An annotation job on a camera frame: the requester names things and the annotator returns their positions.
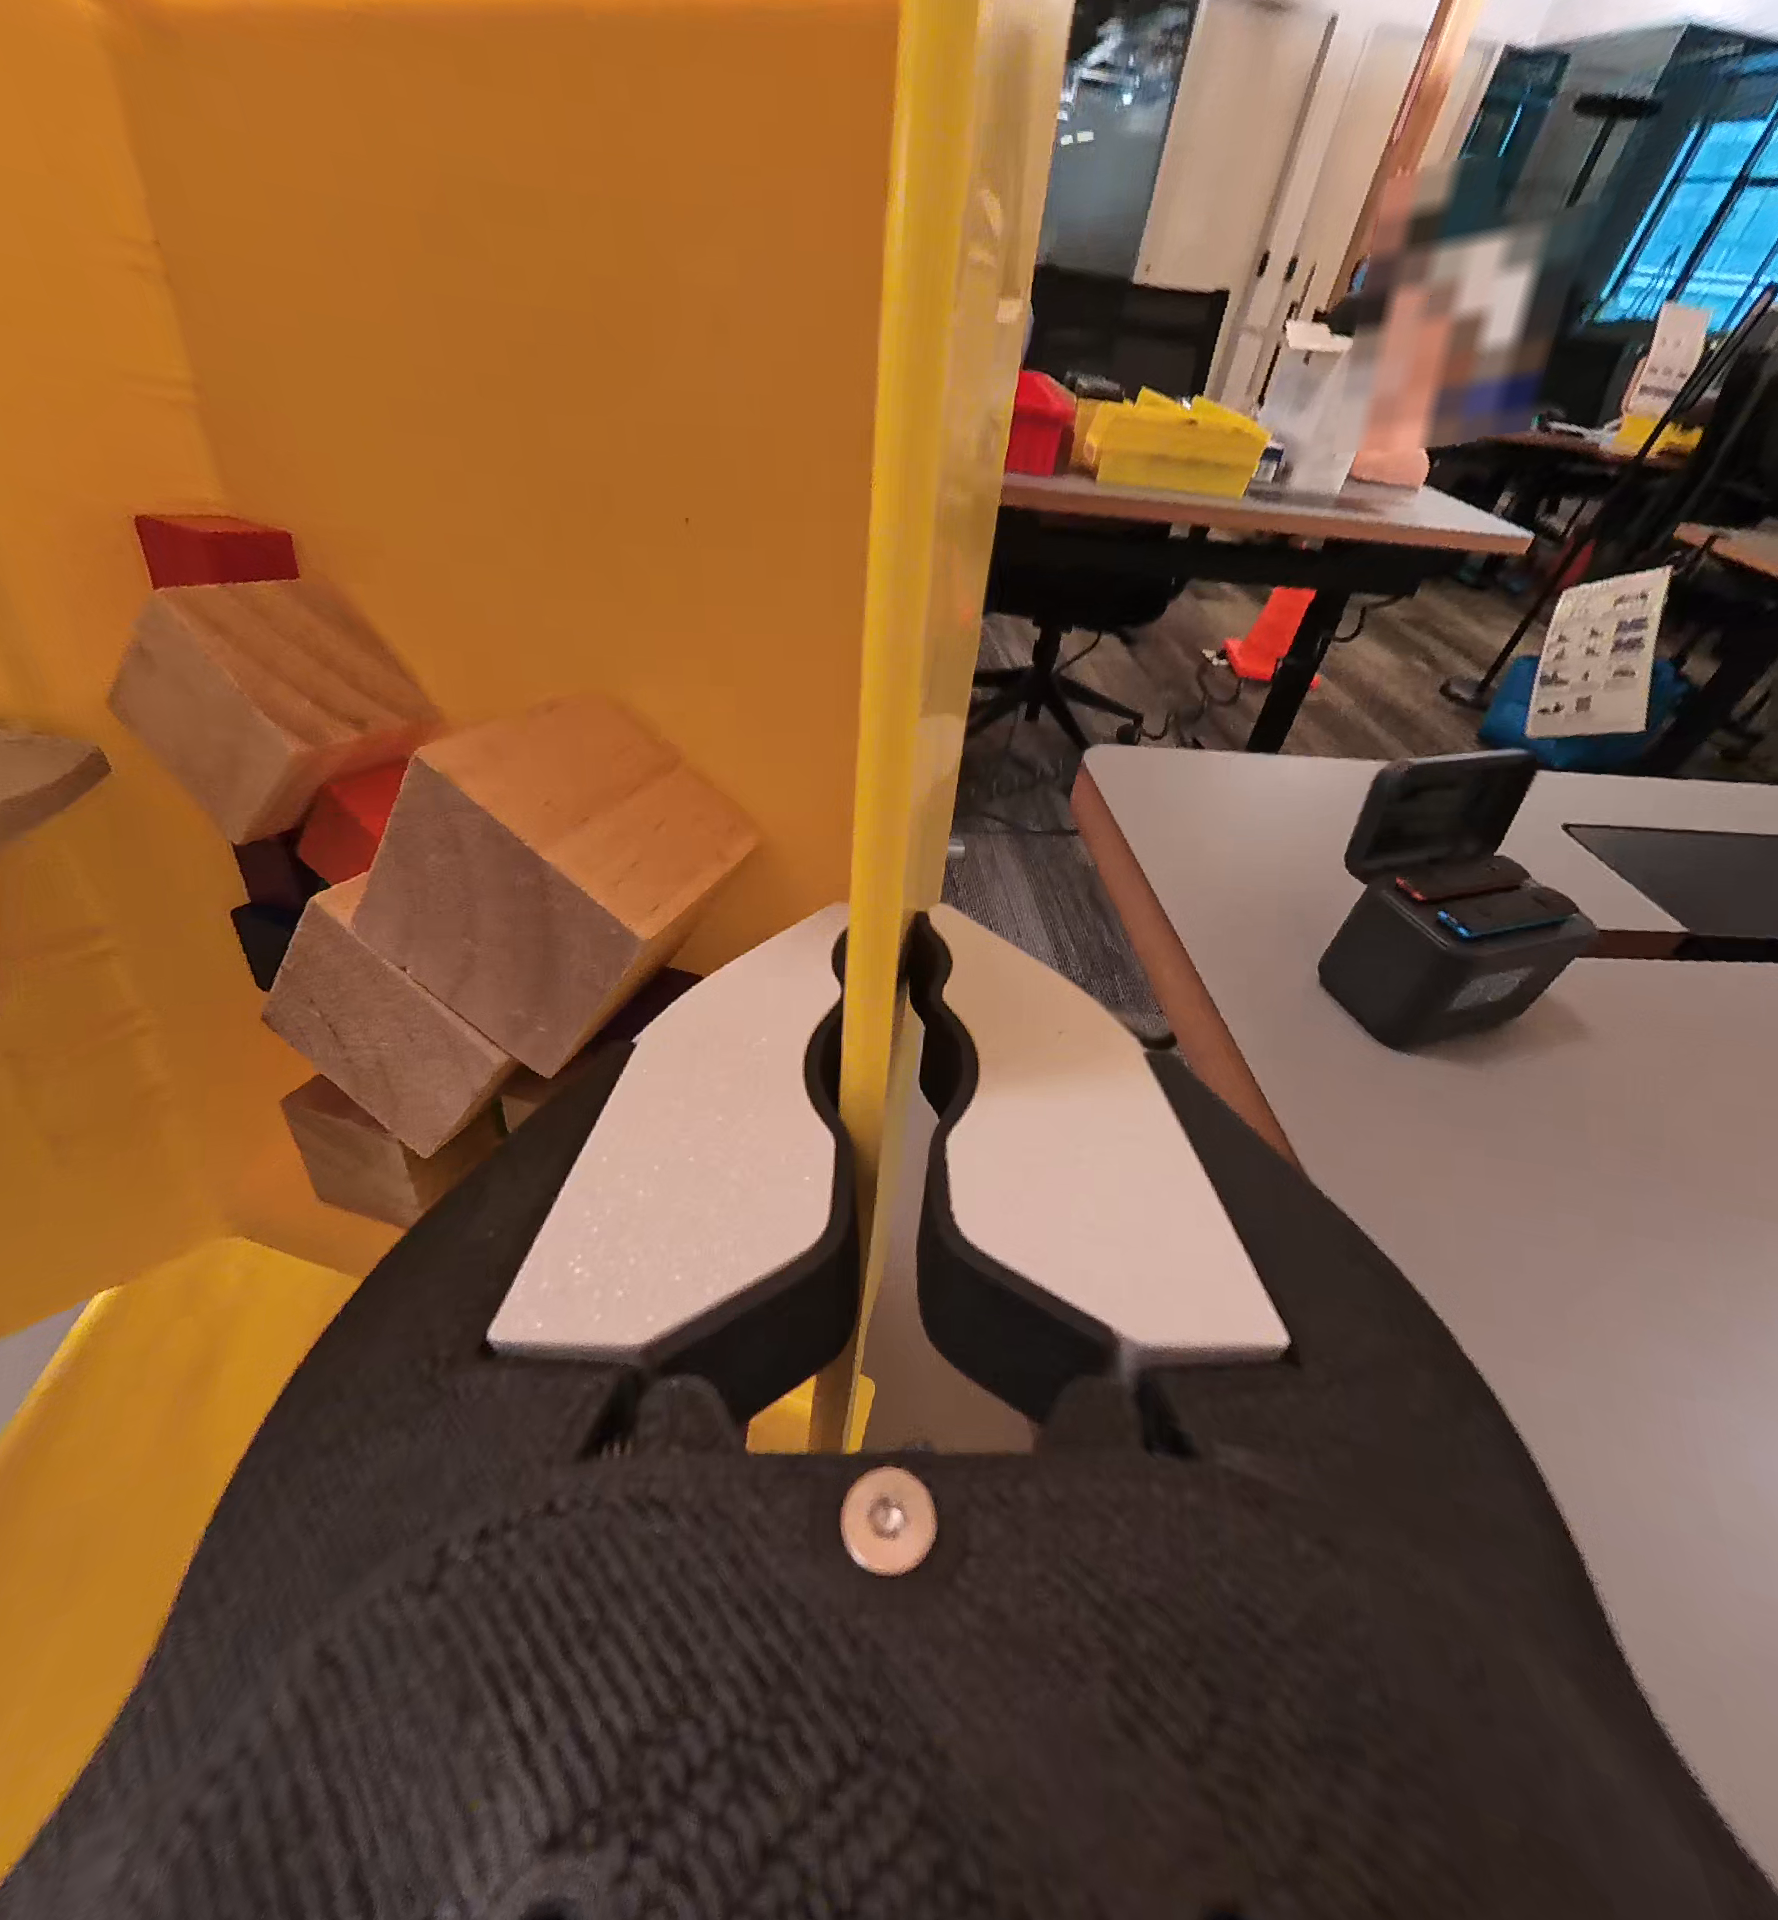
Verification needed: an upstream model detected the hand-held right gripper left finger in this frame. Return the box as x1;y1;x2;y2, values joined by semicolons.
486;900;858;1424

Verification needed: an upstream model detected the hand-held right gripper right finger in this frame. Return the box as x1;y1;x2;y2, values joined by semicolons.
903;905;1294;1421

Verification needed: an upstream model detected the pile of wooden cubes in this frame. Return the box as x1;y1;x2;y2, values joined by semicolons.
107;513;764;1232

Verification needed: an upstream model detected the yellow plastic box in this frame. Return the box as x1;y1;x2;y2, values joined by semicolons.
0;0;1074;1920

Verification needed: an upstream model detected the black battery charger case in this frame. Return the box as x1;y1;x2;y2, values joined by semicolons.
1316;747;1599;1052

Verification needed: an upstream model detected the orange cone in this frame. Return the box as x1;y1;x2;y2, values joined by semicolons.
1222;584;1322;691

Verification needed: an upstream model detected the black office chair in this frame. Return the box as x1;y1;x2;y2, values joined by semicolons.
964;517;1187;753

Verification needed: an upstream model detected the wooden edged desk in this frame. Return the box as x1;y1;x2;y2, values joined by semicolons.
1671;517;1778;753
995;468;1536;753

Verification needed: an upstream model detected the blue bag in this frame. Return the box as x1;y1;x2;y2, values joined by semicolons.
1478;656;1689;774

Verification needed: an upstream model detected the printed instruction sheet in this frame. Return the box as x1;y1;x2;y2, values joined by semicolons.
1525;567;1674;740

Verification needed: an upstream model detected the yellow plastic bin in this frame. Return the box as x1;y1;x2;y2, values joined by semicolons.
1076;386;1269;499

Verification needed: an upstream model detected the red plastic bin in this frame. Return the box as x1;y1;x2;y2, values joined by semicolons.
1011;371;1081;481

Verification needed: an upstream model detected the black tripod stand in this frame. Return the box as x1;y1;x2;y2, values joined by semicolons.
1439;282;1778;710

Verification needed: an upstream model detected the white cabinet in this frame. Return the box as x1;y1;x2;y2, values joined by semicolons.
1128;0;1438;409

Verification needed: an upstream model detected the large grid window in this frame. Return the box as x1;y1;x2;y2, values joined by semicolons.
1589;53;1778;337

